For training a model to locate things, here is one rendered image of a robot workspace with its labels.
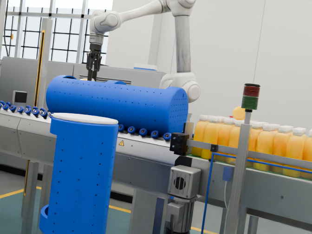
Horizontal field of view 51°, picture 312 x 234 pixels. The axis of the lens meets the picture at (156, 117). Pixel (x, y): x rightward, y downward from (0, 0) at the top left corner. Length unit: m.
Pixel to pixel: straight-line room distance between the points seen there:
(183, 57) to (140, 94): 0.55
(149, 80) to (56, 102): 1.53
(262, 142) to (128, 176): 0.79
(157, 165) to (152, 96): 0.37
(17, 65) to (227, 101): 2.72
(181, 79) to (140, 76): 1.35
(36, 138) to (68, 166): 0.98
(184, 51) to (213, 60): 2.40
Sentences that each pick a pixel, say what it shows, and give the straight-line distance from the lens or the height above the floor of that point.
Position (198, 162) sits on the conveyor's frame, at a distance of 1.58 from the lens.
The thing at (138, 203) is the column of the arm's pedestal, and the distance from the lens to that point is 2.49.
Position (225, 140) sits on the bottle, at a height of 1.00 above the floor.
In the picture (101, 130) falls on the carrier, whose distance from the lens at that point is 1.33.
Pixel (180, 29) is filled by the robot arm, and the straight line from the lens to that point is 2.26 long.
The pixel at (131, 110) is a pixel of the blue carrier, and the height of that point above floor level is 1.07.
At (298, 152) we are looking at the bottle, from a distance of 1.52.
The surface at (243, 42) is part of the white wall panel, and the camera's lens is 4.62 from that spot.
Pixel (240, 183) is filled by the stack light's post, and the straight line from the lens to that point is 1.38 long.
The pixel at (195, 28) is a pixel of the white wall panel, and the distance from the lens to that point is 4.78.
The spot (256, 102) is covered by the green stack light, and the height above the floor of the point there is 1.19.
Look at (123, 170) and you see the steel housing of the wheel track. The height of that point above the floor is 0.73.
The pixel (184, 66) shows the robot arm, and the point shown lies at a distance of 2.25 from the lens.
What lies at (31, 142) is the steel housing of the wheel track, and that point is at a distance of 2.35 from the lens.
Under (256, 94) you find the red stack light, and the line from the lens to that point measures 1.35.
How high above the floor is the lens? 1.15
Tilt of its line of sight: 3 degrees down
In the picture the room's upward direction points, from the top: 7 degrees clockwise
